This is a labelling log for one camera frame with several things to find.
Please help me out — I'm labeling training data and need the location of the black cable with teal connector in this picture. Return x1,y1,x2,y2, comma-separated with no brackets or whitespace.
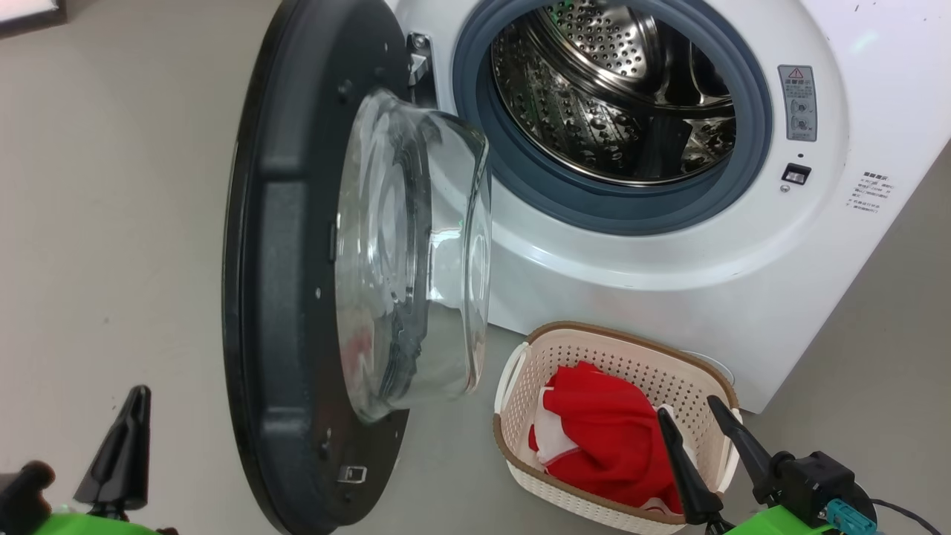
826,499,944,535

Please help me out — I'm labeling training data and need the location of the metal door hinge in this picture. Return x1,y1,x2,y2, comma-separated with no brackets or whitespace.
405,31,441,105

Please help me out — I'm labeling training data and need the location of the plain red garment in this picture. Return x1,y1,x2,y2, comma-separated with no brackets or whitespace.
546,446,684,515

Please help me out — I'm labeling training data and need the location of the white board with dark frame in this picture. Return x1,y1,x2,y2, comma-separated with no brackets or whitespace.
0,0,68,38

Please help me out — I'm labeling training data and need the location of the red garment with white stripes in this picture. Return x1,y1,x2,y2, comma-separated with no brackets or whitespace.
529,362,695,476

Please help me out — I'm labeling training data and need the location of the white front-load washing machine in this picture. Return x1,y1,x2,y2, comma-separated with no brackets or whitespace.
386,0,951,414

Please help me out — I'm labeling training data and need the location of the round drain filter cover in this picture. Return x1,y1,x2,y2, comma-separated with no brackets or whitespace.
680,349,736,387

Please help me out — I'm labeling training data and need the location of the grey warning sticker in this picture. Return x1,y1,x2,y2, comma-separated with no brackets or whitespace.
778,65,818,142

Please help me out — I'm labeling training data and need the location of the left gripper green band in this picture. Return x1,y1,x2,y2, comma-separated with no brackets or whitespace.
0,385,160,535

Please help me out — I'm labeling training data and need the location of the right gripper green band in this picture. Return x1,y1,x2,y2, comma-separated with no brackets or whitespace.
658,395,877,535

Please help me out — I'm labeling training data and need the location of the perforated steel washer drum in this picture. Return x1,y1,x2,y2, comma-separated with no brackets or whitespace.
490,0,738,187

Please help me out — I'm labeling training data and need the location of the black round glass washer door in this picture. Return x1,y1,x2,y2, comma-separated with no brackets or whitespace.
221,0,493,535

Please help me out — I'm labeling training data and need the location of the cream perforated basket brown rim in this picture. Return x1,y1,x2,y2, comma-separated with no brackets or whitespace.
493,321,742,535

